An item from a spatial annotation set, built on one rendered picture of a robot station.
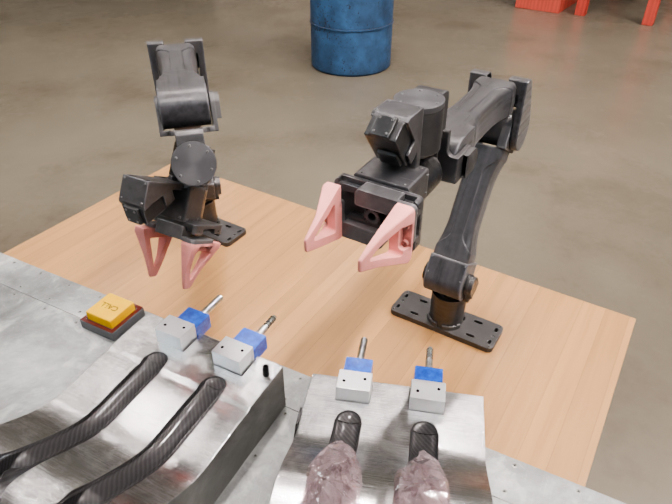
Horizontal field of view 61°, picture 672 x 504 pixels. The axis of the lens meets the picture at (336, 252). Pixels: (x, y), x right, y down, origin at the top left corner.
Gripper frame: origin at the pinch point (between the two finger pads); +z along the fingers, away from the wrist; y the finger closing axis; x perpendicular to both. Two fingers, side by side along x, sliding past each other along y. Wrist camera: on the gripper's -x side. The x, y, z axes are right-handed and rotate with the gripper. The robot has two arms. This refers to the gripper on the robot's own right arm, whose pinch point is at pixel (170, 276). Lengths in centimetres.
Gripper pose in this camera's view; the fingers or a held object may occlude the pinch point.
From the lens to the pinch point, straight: 87.8
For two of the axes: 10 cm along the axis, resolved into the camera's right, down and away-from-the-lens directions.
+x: 4.0, -0.5, 9.2
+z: -2.3, 9.6, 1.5
